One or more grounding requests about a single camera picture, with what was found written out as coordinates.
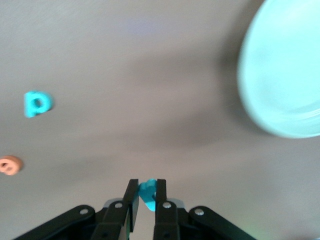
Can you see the pale green plate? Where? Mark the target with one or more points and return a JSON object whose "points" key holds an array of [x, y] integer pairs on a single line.
{"points": [[282, 70]]}

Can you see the orange foam number 6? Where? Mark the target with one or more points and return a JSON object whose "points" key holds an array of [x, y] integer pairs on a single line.
{"points": [[13, 167]]}

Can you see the teal foam letter J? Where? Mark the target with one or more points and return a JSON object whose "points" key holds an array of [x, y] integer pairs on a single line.
{"points": [[147, 193]]}

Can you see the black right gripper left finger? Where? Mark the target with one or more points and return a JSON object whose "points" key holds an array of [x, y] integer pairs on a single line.
{"points": [[117, 220]]}

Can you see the brown table cover sheet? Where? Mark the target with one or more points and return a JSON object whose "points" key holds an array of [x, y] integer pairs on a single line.
{"points": [[125, 75]]}

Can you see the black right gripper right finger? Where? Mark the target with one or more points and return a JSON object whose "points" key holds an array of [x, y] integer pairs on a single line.
{"points": [[165, 220]]}

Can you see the teal foam letter P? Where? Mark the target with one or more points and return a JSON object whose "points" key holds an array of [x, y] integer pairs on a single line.
{"points": [[30, 107]]}

